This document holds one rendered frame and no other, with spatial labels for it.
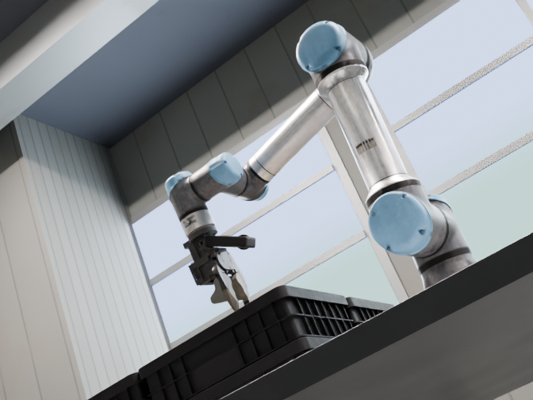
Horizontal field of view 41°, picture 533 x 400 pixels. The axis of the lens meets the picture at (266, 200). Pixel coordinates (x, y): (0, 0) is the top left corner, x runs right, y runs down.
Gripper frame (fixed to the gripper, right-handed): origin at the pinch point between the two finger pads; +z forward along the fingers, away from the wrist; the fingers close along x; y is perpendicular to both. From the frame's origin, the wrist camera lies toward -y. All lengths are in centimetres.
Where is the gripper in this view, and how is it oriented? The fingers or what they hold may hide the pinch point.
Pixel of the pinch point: (243, 304)
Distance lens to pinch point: 165.3
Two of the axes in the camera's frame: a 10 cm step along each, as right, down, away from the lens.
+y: -7.8, 5.1, 3.7
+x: -4.7, -0.8, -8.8
